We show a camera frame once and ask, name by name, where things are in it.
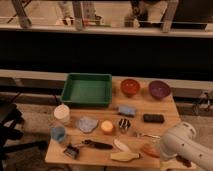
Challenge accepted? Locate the black binder clip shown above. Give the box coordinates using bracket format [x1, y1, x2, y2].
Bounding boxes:
[64, 145, 79, 159]

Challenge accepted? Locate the black rectangular block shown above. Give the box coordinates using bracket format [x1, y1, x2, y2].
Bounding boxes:
[143, 114, 164, 123]

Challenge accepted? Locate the white lidded cup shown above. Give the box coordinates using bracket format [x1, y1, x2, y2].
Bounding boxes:
[53, 104, 70, 125]

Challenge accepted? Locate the black office chair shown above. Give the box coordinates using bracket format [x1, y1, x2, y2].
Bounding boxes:
[0, 100, 47, 171]

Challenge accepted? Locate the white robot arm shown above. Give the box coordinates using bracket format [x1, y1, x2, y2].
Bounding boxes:
[158, 122, 213, 171]

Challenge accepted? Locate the purple bowl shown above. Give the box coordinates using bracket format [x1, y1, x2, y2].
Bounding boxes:
[148, 80, 171, 99]

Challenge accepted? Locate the red bowl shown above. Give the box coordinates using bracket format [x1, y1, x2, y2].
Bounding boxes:
[120, 79, 140, 97]

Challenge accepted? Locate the dark red grape bunch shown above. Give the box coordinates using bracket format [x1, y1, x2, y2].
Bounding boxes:
[176, 155, 192, 167]

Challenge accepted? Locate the grey blue cloth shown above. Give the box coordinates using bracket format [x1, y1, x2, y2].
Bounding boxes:
[75, 117, 98, 133]

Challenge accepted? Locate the small metal utensil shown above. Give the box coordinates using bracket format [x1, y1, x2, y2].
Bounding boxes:
[136, 133, 160, 139]

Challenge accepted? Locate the green plastic tray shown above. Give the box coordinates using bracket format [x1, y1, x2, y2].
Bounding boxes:
[61, 73, 112, 107]

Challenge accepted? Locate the blue plastic cup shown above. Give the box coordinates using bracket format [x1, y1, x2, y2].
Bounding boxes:
[50, 126, 66, 143]

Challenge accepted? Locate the black brush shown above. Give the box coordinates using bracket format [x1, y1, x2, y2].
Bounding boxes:
[82, 139, 113, 150]

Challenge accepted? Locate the blue sponge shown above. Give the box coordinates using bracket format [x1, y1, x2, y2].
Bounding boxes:
[118, 105, 136, 117]

